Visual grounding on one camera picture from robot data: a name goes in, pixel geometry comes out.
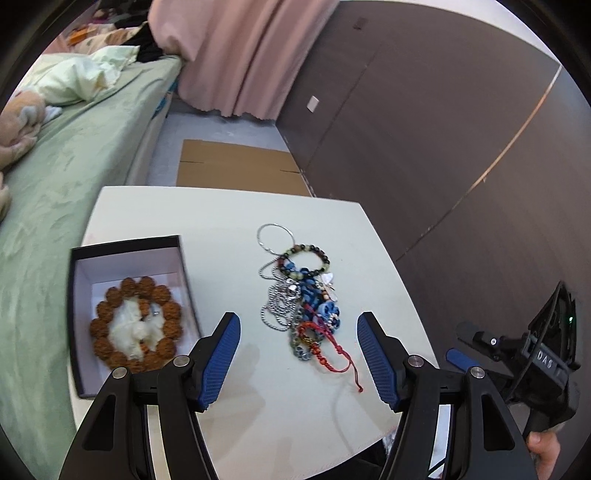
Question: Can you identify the white square table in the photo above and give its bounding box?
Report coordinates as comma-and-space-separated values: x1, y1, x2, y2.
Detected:
83, 187, 435, 479

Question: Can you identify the peach fleece blanket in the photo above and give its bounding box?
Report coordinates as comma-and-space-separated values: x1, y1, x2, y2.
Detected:
0, 89, 62, 220

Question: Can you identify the green bed sheet mattress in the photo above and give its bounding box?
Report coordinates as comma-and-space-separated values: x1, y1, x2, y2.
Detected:
1, 56, 181, 479

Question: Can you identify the pale green pillow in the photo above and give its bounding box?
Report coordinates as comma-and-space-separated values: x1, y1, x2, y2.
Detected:
16, 46, 139, 106

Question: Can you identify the silver bangle ring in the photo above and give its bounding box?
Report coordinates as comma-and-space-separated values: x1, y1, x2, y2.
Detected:
256, 222, 298, 256

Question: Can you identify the brown wooden bead bracelet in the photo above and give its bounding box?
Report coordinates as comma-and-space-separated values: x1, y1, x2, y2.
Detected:
88, 276, 184, 374

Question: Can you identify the blue bead bracelet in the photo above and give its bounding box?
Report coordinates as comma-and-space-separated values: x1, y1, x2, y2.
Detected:
281, 260, 343, 333

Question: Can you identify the flat brown cardboard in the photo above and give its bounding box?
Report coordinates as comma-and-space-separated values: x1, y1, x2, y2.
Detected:
176, 140, 311, 197

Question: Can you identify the right hand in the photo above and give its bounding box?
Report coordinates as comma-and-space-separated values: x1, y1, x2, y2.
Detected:
527, 431, 561, 480

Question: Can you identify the red cord bracelet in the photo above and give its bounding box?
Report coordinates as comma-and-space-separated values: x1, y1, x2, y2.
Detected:
294, 321, 365, 394

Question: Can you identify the pink curtain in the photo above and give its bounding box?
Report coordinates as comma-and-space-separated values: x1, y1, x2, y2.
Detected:
148, 0, 338, 121

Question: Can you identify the dark brown wardrobe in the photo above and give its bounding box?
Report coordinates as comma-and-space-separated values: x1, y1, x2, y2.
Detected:
279, 2, 590, 355

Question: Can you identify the black jewelry box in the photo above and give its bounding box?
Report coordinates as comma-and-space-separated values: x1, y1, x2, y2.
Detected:
66, 234, 205, 400

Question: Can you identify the white tissue paper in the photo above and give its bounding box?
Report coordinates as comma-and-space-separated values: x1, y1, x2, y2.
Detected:
107, 297, 164, 361

